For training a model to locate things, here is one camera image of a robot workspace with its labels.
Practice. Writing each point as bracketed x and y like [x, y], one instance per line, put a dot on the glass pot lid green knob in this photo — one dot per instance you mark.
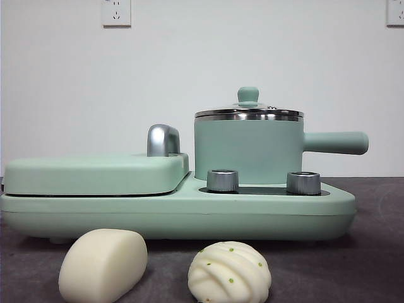
[247, 94]

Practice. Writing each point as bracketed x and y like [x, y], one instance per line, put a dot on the pleated white bun green flecks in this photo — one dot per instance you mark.
[230, 274]

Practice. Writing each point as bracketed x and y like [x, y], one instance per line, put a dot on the plain white steamed bun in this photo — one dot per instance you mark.
[101, 268]

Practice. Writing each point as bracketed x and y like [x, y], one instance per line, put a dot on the silver control knob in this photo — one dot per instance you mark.
[222, 181]
[303, 183]

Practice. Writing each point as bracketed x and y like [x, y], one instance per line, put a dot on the mint green breakfast machine base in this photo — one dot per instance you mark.
[189, 217]

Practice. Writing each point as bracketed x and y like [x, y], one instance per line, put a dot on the mint green griddle lid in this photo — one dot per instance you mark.
[94, 172]

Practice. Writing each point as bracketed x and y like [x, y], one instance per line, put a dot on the white wall socket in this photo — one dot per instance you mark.
[116, 12]
[396, 12]

